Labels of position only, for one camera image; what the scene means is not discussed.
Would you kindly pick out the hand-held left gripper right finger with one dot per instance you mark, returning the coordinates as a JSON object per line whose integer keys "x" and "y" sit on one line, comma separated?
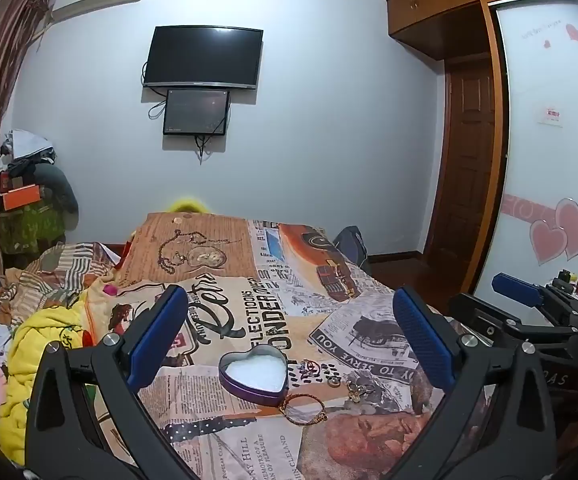
{"x": 424, "y": 341}

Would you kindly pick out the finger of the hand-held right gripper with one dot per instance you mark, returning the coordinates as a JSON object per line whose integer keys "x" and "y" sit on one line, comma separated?
{"x": 516, "y": 288}
{"x": 489, "y": 321}

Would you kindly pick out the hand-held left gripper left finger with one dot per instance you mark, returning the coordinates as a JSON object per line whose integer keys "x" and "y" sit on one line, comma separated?
{"x": 156, "y": 336}

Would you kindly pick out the gold hoop earrings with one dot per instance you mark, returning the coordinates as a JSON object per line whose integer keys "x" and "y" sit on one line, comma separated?
{"x": 358, "y": 391}

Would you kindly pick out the purple heart-shaped tin box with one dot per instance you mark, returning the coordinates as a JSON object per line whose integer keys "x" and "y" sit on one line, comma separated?
{"x": 254, "y": 375}

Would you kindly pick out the newspaper print bed sheet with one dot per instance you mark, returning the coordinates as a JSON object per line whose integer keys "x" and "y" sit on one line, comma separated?
{"x": 269, "y": 310}

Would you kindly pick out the yellow blanket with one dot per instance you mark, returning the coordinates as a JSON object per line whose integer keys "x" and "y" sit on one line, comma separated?
{"x": 39, "y": 330}

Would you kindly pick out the dark blue bag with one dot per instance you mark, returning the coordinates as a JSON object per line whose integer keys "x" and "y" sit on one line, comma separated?
{"x": 351, "y": 245}

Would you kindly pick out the white heart-print wardrobe door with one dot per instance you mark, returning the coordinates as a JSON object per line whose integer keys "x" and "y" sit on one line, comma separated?
{"x": 544, "y": 170}

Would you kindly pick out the brown wooden door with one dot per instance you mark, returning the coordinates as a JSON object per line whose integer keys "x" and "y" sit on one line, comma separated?
{"x": 466, "y": 160}

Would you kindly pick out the pile of clothes and bags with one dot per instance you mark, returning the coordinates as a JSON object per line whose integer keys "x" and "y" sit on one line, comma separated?
{"x": 44, "y": 185}

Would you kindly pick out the orange box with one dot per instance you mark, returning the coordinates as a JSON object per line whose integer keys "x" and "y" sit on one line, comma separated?
{"x": 19, "y": 197}

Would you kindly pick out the wooden overhead cabinet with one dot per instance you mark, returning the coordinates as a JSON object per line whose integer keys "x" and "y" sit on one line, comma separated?
{"x": 434, "y": 5}

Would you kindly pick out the small black wall monitor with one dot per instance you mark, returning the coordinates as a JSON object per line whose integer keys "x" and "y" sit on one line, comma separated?
{"x": 196, "y": 111}

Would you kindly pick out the black wall television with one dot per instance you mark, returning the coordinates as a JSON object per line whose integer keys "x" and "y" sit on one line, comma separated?
{"x": 201, "y": 55}

